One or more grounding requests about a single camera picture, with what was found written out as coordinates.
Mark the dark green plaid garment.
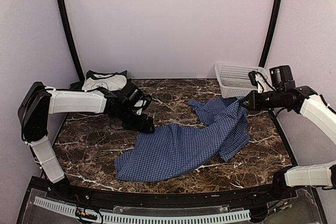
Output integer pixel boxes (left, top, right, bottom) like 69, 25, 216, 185
70, 78, 129, 91

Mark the white slotted cable duct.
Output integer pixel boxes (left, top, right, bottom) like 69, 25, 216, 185
34, 196, 251, 223

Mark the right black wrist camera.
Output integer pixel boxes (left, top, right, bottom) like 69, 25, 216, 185
248, 65, 296, 93

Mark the right black frame post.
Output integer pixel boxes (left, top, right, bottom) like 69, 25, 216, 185
258, 0, 281, 68

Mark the white and green raglan shirt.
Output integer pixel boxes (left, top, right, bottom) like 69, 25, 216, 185
81, 70, 128, 91

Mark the white plastic laundry basket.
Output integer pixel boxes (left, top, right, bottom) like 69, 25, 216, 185
214, 62, 270, 98

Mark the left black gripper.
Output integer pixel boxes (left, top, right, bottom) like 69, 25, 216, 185
113, 104, 155, 134

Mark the black frame post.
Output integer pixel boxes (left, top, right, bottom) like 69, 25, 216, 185
258, 0, 281, 68
57, 0, 85, 81

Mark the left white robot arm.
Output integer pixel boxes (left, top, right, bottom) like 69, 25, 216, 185
17, 82, 155, 201

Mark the left black frame post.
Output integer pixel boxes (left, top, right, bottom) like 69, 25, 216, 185
57, 0, 85, 81

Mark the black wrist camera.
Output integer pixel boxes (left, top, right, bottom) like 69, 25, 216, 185
248, 65, 296, 93
119, 82, 152, 111

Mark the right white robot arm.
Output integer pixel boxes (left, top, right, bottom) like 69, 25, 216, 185
239, 86, 335, 200

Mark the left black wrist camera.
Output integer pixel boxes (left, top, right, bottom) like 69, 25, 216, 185
119, 82, 152, 111

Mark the black curved front rail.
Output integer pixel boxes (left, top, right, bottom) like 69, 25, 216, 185
29, 176, 307, 209

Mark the blue checkered shirt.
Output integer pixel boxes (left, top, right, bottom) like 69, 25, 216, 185
115, 98, 250, 183

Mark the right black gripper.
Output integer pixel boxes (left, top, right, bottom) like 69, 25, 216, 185
240, 89, 285, 111

